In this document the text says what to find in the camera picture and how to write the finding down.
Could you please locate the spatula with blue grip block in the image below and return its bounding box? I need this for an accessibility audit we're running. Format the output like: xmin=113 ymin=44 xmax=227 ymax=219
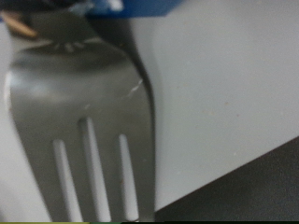
xmin=3 ymin=0 xmax=188 ymax=222

